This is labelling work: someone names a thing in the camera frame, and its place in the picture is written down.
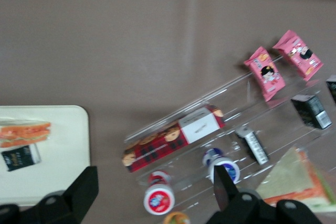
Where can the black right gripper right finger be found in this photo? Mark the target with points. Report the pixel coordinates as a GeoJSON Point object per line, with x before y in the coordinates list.
{"type": "Point", "coordinates": [244, 208]}

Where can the beige rectangular tray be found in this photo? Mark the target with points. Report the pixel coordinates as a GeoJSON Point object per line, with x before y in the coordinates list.
{"type": "Point", "coordinates": [65, 134]}

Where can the triangle sandwich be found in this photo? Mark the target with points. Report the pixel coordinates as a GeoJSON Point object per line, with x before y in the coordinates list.
{"type": "Point", "coordinates": [23, 133]}
{"type": "Point", "coordinates": [291, 179]}

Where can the red lid yogurt cup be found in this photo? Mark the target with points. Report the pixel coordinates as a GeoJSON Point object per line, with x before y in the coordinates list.
{"type": "Point", "coordinates": [158, 197]}

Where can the pink snack packet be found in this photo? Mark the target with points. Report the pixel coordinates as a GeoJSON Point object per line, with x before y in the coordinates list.
{"type": "Point", "coordinates": [299, 54]}
{"type": "Point", "coordinates": [265, 74]}

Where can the blue lid yogurt cup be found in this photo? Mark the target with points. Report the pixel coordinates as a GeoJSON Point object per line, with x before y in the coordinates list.
{"type": "Point", "coordinates": [231, 167]}

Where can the orange lid yogurt cup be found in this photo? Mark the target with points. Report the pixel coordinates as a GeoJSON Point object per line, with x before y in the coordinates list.
{"type": "Point", "coordinates": [176, 218]}

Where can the red tartan cookie box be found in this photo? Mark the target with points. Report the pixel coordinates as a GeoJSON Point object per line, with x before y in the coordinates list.
{"type": "Point", "coordinates": [173, 140]}

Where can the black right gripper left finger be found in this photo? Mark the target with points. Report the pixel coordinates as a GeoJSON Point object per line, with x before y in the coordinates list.
{"type": "Point", "coordinates": [60, 205]}

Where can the clear acrylic stepped shelf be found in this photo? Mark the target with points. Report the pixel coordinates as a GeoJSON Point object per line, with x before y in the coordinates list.
{"type": "Point", "coordinates": [275, 134]}

